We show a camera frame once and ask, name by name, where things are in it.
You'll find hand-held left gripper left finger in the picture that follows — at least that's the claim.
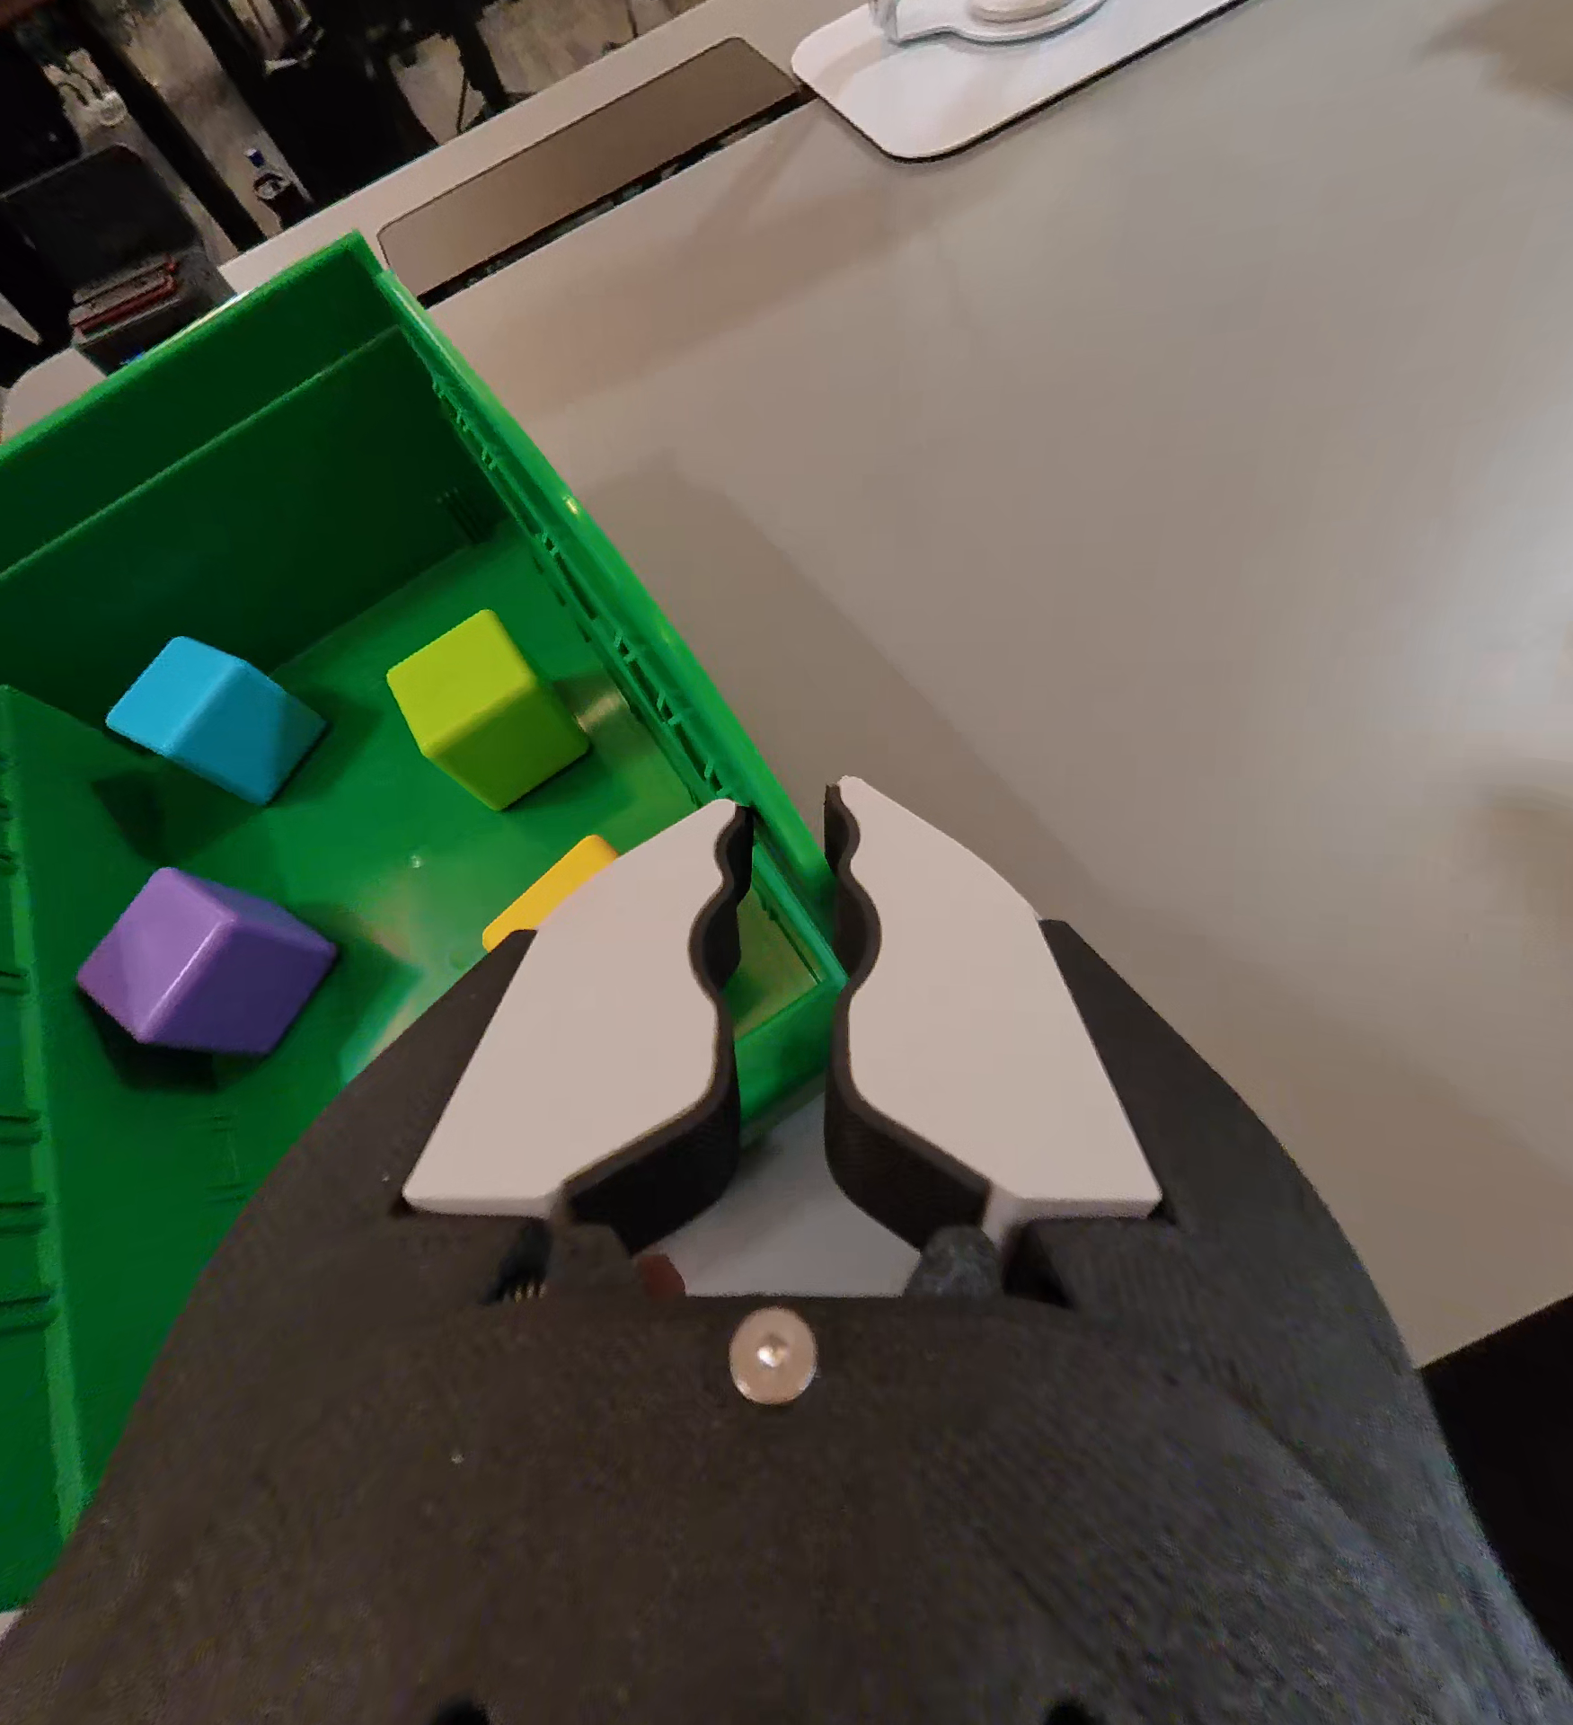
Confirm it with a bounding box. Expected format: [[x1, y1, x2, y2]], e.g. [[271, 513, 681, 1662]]
[[401, 797, 747, 1255]]

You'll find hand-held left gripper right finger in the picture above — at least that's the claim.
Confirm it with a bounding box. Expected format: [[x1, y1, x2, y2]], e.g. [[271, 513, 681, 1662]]
[[823, 776, 1167, 1252]]

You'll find yellow cube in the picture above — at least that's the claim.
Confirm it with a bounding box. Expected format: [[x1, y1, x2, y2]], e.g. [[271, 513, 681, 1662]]
[[482, 835, 621, 951]]

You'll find lime green cube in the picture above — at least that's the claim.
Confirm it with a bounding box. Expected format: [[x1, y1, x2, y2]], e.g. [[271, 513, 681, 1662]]
[[386, 608, 592, 813]]

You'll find purple cube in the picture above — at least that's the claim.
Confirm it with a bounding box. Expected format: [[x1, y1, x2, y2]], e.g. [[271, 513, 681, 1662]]
[[74, 868, 340, 1058]]

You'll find blue cube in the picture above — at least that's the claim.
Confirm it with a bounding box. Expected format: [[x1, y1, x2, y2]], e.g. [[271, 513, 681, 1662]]
[[105, 637, 330, 809]]

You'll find green plastic bin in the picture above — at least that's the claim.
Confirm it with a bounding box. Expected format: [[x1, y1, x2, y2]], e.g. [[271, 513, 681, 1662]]
[[0, 233, 848, 1625]]

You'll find grey desk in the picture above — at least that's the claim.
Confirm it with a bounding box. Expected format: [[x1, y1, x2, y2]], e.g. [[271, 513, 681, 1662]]
[[0, 0, 1573, 1688]]

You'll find person's dark clothing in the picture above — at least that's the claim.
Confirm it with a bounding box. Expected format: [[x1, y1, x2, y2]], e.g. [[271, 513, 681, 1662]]
[[1421, 1260, 1573, 1725]]

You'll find white metal stand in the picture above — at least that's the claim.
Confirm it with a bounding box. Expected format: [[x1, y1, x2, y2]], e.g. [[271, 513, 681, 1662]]
[[793, 0, 1254, 164]]

